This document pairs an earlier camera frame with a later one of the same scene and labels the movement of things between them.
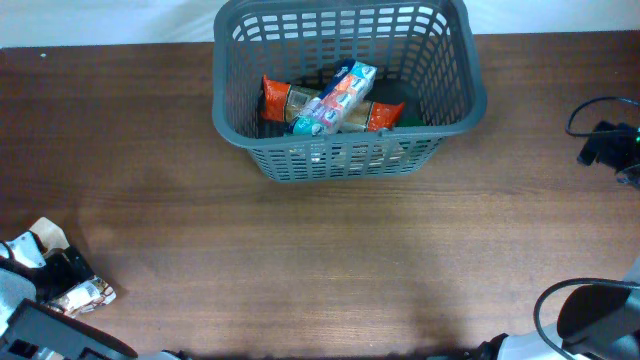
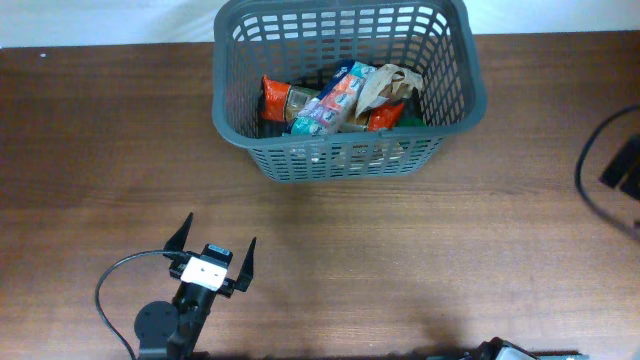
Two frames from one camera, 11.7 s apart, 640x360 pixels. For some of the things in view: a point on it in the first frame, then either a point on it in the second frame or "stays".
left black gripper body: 55,278 -> 189,298
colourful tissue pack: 328,113 stays
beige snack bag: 369,155 stays
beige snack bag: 93,294 -> 392,81
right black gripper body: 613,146 -> 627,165
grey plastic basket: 427,53 stays
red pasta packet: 281,103 stays
